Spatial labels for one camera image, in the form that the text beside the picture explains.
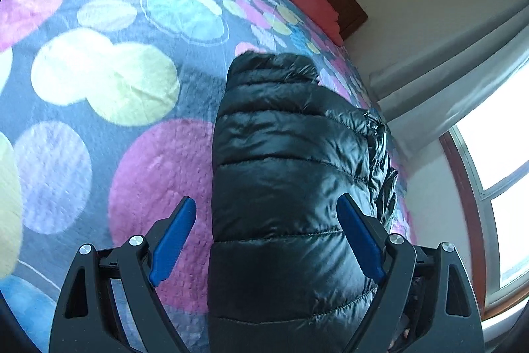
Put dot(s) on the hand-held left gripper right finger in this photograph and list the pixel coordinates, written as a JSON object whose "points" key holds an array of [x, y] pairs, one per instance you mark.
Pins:
{"points": [[361, 241]]}

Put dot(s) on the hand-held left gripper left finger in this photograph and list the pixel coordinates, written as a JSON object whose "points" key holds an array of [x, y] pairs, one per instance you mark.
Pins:
{"points": [[175, 241]]}

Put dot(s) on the black puffer jacket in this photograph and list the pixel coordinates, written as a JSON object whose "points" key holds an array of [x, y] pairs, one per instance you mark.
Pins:
{"points": [[297, 191]]}

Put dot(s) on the window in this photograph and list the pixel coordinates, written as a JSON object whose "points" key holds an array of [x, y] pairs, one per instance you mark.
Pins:
{"points": [[496, 187]]}

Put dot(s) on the dotted colourful blanket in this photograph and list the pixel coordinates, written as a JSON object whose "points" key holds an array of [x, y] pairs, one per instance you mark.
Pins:
{"points": [[115, 109]]}

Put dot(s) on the grey curtain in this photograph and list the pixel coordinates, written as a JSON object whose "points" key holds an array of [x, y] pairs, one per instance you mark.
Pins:
{"points": [[450, 96]]}

